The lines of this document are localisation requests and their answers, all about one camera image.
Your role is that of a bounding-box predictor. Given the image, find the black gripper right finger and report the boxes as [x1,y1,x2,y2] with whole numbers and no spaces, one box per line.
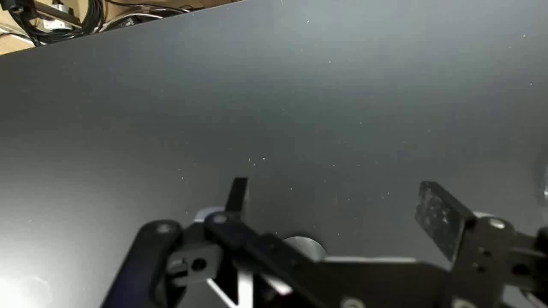
[414,182,548,308]

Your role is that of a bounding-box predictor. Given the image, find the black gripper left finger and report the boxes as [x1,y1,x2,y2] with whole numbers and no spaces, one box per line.
[101,179,328,308]

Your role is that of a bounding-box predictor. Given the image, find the cardboard box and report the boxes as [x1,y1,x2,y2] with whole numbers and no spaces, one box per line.
[0,33,32,55]

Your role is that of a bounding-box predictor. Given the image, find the black cables bundle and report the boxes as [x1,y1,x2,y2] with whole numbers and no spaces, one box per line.
[5,0,190,49]

